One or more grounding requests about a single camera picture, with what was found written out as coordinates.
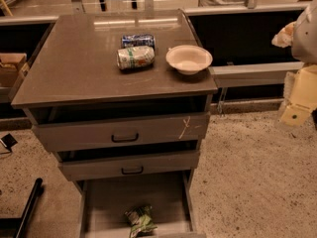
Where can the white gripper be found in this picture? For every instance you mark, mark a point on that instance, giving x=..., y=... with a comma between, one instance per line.
x=305, y=39

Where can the green jalapeno chip bag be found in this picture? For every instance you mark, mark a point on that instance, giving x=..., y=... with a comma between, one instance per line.
x=140, y=220

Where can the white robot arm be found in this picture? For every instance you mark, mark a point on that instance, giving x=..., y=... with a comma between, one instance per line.
x=301, y=36

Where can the grey top drawer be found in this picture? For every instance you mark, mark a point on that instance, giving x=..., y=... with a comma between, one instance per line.
x=86, y=135

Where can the grey drawer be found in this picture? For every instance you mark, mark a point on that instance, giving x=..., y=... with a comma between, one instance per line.
x=86, y=135
x=107, y=200
x=130, y=166

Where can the grey drawer cabinet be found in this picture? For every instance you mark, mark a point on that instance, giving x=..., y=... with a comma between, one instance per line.
x=75, y=78

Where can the grey bottom drawer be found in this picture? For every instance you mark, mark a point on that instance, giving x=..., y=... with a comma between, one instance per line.
x=107, y=200

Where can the grey middle drawer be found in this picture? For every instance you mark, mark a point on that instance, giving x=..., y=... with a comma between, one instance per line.
x=130, y=166

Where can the grey metal railing right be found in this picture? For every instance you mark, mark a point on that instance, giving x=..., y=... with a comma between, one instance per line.
x=246, y=65

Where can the white paper bowl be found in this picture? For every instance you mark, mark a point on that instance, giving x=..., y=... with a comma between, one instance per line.
x=188, y=59

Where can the green white soda can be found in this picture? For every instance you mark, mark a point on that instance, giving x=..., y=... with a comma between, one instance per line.
x=134, y=57

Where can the blue soda can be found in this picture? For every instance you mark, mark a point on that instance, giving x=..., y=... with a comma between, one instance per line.
x=138, y=40

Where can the small black floor device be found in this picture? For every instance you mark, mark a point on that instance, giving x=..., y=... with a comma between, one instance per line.
x=7, y=142

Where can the cardboard box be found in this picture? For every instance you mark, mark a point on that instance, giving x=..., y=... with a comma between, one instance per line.
x=12, y=65

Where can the black floor stand bar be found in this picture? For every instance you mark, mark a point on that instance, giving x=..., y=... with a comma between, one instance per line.
x=16, y=227

